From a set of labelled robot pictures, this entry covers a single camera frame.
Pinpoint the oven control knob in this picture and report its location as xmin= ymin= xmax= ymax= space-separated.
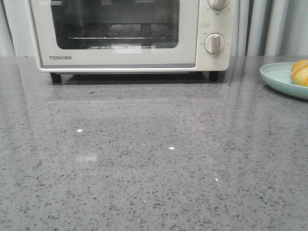
xmin=208 ymin=0 xmax=229 ymax=10
xmin=204 ymin=33 xmax=225 ymax=54

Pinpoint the upper oven control knob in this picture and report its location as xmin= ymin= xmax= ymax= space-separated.
xmin=208 ymin=0 xmax=229 ymax=10

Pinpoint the orange striped croissant bread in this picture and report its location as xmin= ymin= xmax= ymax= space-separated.
xmin=291 ymin=60 xmax=308 ymax=87

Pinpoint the white Toshiba toaster oven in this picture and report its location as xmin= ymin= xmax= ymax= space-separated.
xmin=26 ymin=0 xmax=237 ymax=83

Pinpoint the light green plate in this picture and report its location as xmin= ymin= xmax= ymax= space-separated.
xmin=260 ymin=62 xmax=308 ymax=100

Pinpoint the glass oven door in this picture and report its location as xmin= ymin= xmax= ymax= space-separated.
xmin=27 ymin=0 xmax=199 ymax=69

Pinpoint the metal wire oven rack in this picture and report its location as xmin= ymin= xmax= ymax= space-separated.
xmin=57 ymin=23 xmax=179 ymax=50

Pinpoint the lower oven control knob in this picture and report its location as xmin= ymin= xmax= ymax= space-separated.
xmin=204 ymin=33 xmax=225 ymax=54

